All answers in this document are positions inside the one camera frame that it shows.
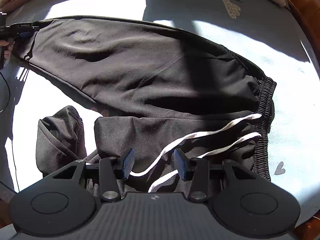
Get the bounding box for black track pants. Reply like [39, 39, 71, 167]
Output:
[14, 17, 276, 193]

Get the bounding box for person's hand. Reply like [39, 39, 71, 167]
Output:
[0, 38, 15, 69]

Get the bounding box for blue floral bed sheet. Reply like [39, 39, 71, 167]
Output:
[1, 0, 319, 223]

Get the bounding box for wooden headboard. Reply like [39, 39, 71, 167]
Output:
[287, 0, 319, 57]

